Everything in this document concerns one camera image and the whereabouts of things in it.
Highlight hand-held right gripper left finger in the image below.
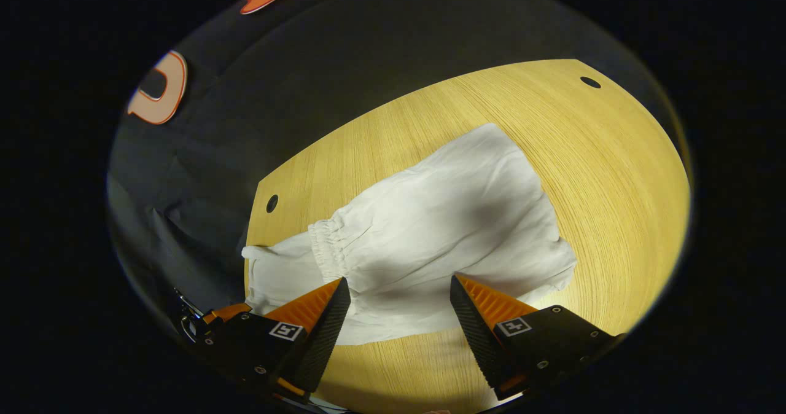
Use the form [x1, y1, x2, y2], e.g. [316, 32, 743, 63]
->
[196, 277, 352, 402]

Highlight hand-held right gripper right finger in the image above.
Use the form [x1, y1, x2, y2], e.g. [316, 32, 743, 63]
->
[449, 273, 627, 401]

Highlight white jeans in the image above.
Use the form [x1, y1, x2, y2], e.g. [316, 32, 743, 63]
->
[241, 123, 578, 346]

